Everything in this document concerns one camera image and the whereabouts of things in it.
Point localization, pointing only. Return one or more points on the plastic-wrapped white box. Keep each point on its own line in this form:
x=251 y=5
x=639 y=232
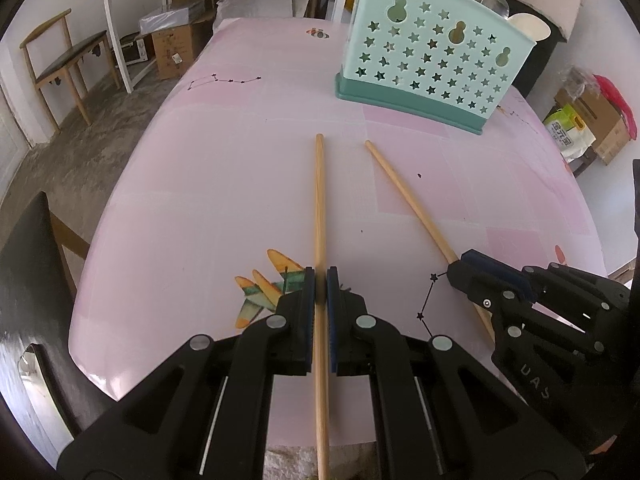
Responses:
x=170 y=15

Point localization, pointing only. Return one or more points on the white table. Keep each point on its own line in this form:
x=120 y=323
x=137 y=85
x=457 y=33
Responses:
x=117 y=40

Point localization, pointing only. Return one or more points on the green and white bag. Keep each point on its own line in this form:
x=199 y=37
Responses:
x=567 y=130

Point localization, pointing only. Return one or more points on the open cardboard box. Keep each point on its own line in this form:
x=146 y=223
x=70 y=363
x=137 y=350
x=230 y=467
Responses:
x=607 y=132

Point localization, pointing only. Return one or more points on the metal spoon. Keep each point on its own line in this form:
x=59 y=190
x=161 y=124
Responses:
x=494 y=5

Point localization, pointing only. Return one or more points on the white toaster oven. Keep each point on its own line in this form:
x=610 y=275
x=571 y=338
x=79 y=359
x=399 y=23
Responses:
x=132 y=50

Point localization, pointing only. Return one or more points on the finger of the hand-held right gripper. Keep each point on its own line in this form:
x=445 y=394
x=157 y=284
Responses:
x=480 y=265
x=530 y=320

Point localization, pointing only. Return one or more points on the wooden chopstick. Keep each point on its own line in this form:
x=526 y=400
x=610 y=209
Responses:
x=400 y=180
x=320 y=200

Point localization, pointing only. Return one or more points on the pink printed tablecloth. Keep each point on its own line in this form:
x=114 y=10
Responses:
x=225 y=160

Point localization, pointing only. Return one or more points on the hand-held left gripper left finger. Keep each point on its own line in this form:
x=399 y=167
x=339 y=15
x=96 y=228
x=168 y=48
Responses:
x=310 y=310

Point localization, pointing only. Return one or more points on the white plastic spoon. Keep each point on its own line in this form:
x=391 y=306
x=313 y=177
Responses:
x=532 y=25

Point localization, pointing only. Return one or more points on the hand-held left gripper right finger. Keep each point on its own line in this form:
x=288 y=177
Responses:
x=333 y=310

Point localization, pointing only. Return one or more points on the green plastic utensil holder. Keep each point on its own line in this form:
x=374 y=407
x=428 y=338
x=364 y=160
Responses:
x=425 y=60

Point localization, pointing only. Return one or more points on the wooden chair with dark seat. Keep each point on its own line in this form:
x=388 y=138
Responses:
x=70 y=57

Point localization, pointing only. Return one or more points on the brown cardboard box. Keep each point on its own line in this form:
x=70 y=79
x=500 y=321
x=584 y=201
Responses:
x=172 y=52

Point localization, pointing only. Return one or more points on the white sack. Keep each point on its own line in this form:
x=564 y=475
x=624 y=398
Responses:
x=255 y=0

